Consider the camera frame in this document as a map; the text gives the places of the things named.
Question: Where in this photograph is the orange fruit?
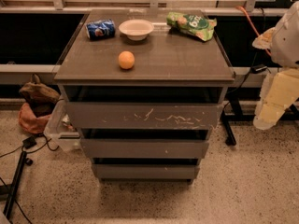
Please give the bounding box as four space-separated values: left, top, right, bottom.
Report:
118 51 135 70

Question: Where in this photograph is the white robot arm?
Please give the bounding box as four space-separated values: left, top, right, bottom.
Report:
252 2 299 130

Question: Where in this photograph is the clear plastic bin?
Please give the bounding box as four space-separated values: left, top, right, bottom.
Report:
44 100 81 152

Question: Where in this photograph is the grey middle drawer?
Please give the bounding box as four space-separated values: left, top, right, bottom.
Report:
81 139 208 159

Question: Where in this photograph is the grey top drawer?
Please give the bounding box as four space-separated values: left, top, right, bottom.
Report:
66 102 222 130

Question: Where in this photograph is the black table leg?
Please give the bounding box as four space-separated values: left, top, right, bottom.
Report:
221 97 299 146

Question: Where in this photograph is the white bowl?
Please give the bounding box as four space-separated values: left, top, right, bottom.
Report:
119 20 154 41

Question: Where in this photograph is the black power brick right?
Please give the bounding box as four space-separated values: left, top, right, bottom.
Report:
250 64 267 74

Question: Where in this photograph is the black power adapter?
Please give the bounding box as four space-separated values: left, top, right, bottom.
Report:
22 136 36 149

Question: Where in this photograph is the grey drawer cabinet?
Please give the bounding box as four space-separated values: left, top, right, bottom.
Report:
55 11 235 167

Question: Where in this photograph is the orange cable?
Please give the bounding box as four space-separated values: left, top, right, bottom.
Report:
235 5 273 58

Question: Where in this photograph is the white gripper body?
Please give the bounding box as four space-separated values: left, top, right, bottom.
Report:
256 68 299 110

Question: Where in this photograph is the black stand left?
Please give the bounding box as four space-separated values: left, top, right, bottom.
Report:
4 151 27 220

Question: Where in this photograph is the green chip bag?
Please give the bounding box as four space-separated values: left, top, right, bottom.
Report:
166 12 217 42

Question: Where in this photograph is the grey bottom drawer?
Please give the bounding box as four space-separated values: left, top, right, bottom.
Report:
92 164 199 179

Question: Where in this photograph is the blue pepsi can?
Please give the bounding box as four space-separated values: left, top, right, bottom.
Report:
85 19 115 40

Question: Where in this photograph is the grey drawer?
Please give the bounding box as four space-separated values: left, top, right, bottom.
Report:
66 102 222 130
92 164 199 179
81 139 208 159

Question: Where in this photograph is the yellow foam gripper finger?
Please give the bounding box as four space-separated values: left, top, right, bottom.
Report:
253 68 299 130
252 27 276 49

